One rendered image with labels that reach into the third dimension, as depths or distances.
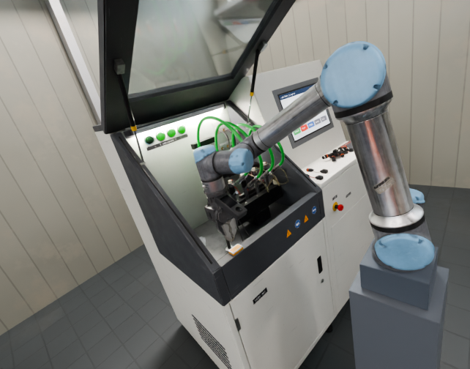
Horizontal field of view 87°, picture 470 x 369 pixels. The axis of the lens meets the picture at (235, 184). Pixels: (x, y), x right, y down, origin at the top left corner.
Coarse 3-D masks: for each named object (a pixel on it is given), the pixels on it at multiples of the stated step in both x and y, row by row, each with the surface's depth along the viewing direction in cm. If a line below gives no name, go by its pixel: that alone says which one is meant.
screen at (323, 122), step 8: (312, 80) 159; (280, 88) 142; (288, 88) 146; (296, 88) 150; (304, 88) 154; (280, 96) 141; (288, 96) 145; (296, 96) 149; (280, 104) 140; (288, 104) 144; (328, 112) 166; (312, 120) 155; (320, 120) 160; (328, 120) 165; (304, 128) 150; (312, 128) 155; (320, 128) 160; (328, 128) 165; (288, 136) 142; (296, 136) 146; (304, 136) 150; (312, 136) 154; (296, 144) 145
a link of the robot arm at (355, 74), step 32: (352, 64) 46; (384, 64) 46; (352, 96) 48; (384, 96) 48; (352, 128) 54; (384, 128) 51; (384, 160) 53; (384, 192) 55; (384, 224) 58; (416, 224) 55; (384, 256) 60; (416, 256) 56
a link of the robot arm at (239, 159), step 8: (240, 144) 80; (216, 152) 78; (224, 152) 76; (232, 152) 73; (240, 152) 72; (248, 152) 74; (216, 160) 76; (224, 160) 74; (232, 160) 73; (240, 160) 72; (248, 160) 74; (216, 168) 77; (224, 168) 75; (232, 168) 74; (240, 168) 73; (248, 168) 74
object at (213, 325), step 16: (176, 272) 123; (176, 288) 138; (192, 288) 113; (192, 304) 126; (208, 304) 104; (192, 320) 143; (208, 320) 115; (224, 320) 96; (208, 336) 128; (224, 336) 105; (320, 336) 143; (208, 352) 146; (224, 352) 116; (240, 352) 99; (224, 368) 131; (240, 368) 107
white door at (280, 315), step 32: (320, 224) 126; (288, 256) 112; (320, 256) 130; (256, 288) 100; (288, 288) 115; (320, 288) 135; (256, 320) 103; (288, 320) 119; (320, 320) 140; (256, 352) 106; (288, 352) 123
